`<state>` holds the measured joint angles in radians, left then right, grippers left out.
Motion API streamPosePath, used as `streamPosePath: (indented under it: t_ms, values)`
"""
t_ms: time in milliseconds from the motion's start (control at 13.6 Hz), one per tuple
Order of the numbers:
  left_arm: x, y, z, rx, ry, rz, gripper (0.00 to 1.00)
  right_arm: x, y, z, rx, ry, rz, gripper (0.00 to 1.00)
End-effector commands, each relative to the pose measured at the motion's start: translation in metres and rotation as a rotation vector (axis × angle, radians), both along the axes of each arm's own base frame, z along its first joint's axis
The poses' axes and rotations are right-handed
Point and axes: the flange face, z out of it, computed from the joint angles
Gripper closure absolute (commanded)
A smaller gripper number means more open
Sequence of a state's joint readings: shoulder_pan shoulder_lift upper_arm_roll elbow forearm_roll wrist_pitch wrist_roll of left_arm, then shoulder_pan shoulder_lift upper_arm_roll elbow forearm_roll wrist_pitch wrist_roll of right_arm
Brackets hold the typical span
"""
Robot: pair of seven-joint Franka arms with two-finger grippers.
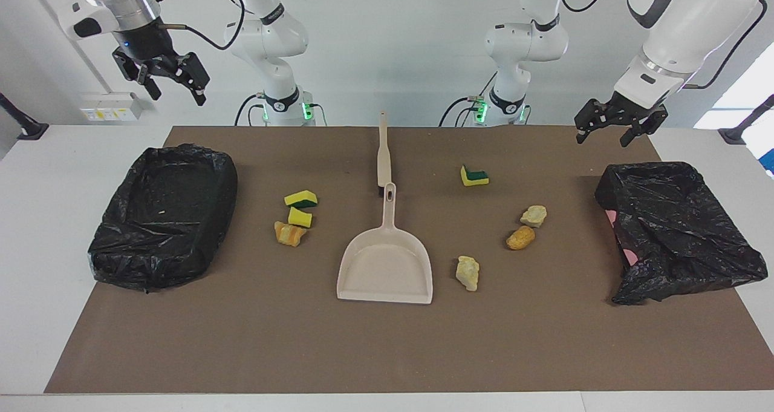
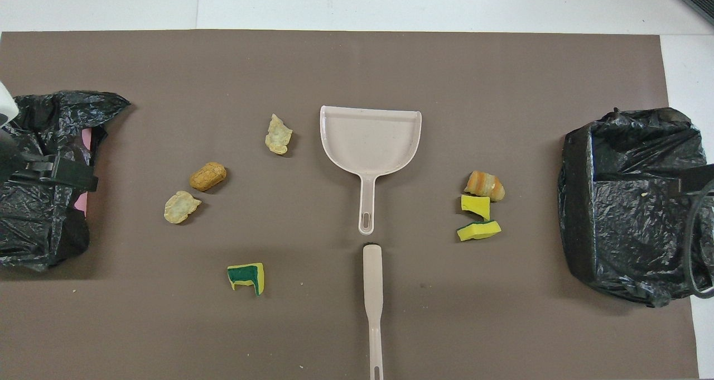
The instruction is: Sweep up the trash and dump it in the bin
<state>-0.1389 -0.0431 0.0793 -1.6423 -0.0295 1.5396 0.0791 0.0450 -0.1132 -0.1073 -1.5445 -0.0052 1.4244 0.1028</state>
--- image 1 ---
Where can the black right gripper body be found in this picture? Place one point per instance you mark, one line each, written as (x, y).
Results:
(145, 46)

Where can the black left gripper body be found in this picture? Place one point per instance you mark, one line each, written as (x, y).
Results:
(629, 111)

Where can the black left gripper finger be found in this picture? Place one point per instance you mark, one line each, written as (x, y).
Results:
(644, 129)
(585, 121)

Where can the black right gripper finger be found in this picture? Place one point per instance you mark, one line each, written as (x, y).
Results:
(151, 90)
(196, 76)

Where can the pale beige foam piece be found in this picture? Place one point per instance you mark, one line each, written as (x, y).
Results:
(533, 216)

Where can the yellow green notched sponge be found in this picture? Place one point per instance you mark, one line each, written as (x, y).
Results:
(474, 176)

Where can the orange brown foam chunk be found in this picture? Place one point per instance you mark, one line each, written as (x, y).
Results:
(520, 238)

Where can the yellow green wedge sponge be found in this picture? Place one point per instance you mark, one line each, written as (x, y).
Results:
(300, 198)

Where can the small yellow sponge piece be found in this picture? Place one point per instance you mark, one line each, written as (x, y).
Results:
(299, 217)

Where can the orange yellow sponge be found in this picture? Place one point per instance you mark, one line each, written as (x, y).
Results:
(290, 233)

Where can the pale yellow white foam chunk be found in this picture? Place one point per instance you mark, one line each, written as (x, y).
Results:
(467, 273)

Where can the beige brush with black bristles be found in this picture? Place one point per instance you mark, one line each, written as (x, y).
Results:
(384, 158)

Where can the beige plastic dustpan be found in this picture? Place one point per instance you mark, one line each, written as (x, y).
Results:
(387, 267)

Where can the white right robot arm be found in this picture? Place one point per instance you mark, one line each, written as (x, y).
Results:
(266, 43)

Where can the pink bin under black bag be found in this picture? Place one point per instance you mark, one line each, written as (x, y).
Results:
(671, 230)

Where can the bin lined with black bag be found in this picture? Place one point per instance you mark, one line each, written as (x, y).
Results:
(163, 218)

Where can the black stand with foot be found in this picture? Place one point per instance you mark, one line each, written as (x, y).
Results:
(747, 124)
(21, 124)

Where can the blue object at edge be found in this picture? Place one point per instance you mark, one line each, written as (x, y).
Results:
(769, 161)

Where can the brown table mat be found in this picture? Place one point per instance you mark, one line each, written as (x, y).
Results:
(387, 351)

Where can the white wall socket box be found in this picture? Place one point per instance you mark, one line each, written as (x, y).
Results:
(112, 105)

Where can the white wall conduit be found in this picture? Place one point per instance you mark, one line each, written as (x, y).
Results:
(91, 66)

